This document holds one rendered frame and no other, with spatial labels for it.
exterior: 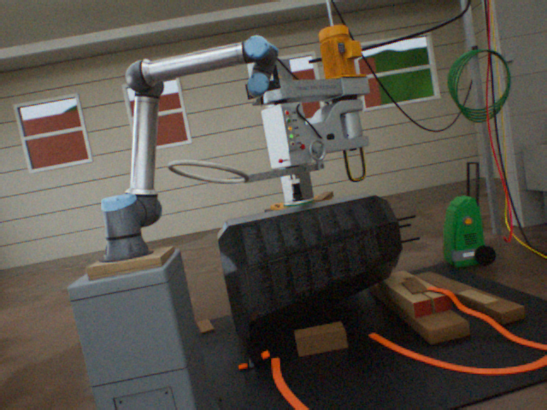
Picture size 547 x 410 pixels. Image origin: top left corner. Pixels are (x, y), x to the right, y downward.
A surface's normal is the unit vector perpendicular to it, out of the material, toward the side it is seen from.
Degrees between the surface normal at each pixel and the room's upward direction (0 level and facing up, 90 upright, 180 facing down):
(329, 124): 90
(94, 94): 90
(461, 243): 90
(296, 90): 90
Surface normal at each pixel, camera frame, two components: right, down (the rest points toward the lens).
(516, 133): 0.07, 0.08
